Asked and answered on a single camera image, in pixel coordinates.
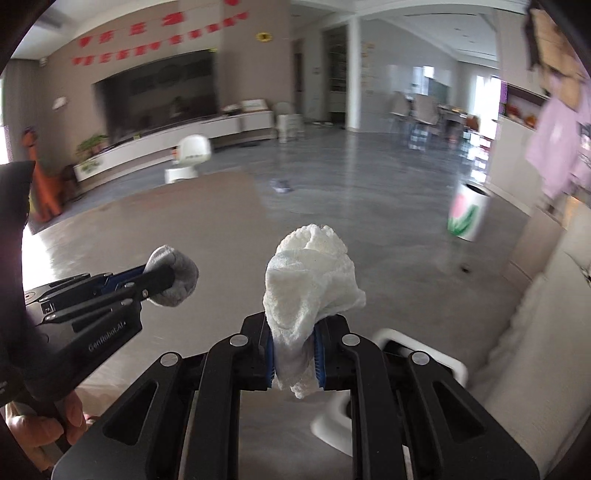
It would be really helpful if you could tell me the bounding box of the wall shelf unit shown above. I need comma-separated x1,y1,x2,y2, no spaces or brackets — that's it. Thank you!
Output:
325,28,348,114

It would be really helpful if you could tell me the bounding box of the white paper towel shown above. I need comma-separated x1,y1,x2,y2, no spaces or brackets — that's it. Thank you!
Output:
263,222,368,401

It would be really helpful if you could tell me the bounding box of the small white plastic chair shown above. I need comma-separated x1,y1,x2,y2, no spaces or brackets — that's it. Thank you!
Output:
276,102,305,141

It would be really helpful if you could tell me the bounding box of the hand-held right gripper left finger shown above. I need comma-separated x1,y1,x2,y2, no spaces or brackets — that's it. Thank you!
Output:
51,312,278,480

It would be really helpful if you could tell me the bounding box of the brown hanging garment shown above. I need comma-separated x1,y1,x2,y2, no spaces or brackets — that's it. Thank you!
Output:
526,7,585,71

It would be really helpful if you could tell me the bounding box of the white television cabinet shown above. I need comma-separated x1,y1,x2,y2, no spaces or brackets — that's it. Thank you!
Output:
74,111,273,183

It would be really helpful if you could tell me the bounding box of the large black television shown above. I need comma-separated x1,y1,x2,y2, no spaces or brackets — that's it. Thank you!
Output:
92,48,220,139

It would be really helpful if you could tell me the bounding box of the person's left hand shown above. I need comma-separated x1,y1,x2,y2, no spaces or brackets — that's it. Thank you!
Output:
2,392,88,472

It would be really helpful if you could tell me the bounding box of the white tulip print bin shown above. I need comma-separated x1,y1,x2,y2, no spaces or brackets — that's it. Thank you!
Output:
447,182,491,243

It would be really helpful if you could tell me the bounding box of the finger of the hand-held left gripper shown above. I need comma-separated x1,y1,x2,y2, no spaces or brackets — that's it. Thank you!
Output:
25,265,148,305
44,268,176,332

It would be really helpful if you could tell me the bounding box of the orange dinosaur toy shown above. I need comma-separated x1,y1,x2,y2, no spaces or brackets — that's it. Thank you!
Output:
23,127,63,222

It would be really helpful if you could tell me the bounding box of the grey sock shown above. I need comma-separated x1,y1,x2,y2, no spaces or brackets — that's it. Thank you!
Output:
144,244,200,309

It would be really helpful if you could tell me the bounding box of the white sofa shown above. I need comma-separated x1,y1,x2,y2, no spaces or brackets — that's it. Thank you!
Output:
475,217,591,416

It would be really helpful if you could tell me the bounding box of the red string banner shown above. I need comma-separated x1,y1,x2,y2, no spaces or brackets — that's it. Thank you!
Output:
71,13,247,65

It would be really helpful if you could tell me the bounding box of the dining table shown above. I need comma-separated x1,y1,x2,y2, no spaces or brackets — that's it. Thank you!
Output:
438,105,469,139

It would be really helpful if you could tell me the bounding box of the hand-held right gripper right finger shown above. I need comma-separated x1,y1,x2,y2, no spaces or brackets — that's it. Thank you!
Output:
314,315,541,480

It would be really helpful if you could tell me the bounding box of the beige sideboard cabinet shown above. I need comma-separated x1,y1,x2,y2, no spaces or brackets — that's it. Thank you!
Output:
489,78,555,217

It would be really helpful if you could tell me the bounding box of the pink hanging garment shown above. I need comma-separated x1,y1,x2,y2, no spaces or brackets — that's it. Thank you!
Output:
525,76,591,199

